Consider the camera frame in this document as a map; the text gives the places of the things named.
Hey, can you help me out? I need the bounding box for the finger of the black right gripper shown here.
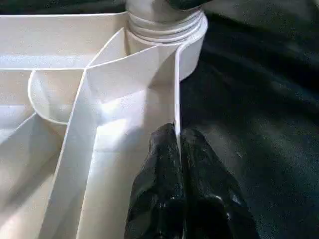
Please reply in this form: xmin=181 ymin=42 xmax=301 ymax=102
xmin=168 ymin=0 xmax=212 ymax=12

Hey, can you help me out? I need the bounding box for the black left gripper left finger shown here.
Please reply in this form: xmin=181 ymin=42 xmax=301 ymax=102
xmin=126 ymin=123 xmax=185 ymax=239

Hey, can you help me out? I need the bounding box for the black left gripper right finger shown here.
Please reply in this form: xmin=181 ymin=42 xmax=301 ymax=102
xmin=180 ymin=128 xmax=257 ymax=239

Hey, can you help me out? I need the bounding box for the white tapered table leg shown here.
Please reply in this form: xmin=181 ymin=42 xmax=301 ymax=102
xmin=125 ymin=0 xmax=208 ymax=45

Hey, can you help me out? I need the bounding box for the white plastic table top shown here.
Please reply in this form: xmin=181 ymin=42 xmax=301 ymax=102
xmin=0 ymin=11 xmax=209 ymax=239

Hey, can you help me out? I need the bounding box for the black work mat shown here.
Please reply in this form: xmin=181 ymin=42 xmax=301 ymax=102
xmin=0 ymin=0 xmax=319 ymax=239

